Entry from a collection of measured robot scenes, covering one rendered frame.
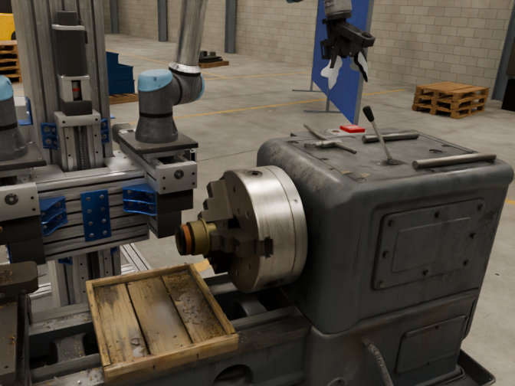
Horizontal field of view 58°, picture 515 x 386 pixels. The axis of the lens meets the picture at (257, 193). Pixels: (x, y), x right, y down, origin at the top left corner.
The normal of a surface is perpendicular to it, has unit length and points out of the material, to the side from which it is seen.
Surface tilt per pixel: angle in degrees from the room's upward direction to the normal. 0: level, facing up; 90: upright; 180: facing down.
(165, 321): 0
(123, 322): 0
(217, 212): 49
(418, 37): 90
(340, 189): 41
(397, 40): 90
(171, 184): 90
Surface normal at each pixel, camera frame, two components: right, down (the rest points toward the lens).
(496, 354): 0.05, -0.93
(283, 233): 0.40, -0.01
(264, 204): 0.31, -0.46
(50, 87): 0.53, 0.34
